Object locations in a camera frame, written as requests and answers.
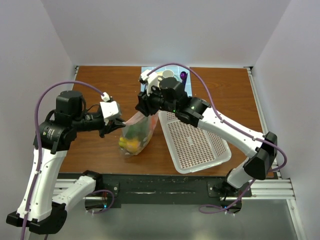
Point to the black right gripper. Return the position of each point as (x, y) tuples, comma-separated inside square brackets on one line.
[(145, 105)]

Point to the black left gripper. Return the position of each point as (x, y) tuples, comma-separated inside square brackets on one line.
[(110, 125)]

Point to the clear zip top bag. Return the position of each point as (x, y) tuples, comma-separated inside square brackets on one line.
[(138, 118)]

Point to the white perforated plastic basket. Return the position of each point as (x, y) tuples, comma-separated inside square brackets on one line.
[(192, 149)]

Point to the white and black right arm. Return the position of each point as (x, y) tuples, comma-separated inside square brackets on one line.
[(169, 95)]

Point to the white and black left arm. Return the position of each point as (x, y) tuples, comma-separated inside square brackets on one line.
[(41, 212)]

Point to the yellow felt fake food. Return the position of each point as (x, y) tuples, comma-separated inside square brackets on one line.
[(131, 145)]

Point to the cream and teal plate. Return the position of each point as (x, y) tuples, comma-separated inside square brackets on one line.
[(160, 78)]

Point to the grey ceramic mug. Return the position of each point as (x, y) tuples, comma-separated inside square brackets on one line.
[(168, 73)]

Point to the purple plastic knife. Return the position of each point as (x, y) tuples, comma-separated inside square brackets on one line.
[(184, 85)]

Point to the blue checkered placemat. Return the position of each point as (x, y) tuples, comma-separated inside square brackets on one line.
[(177, 70)]

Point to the purple plastic spoon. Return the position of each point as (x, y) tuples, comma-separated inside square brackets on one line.
[(183, 73)]

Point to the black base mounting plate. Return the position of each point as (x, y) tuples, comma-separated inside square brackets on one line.
[(167, 189)]

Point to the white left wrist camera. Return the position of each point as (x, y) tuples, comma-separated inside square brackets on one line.
[(110, 108)]

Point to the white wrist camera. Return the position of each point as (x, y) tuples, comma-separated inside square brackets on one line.
[(150, 80), (110, 108)]

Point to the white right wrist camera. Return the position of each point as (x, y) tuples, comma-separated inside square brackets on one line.
[(150, 80)]

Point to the aluminium frame rail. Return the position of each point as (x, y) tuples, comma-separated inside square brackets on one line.
[(270, 189)]

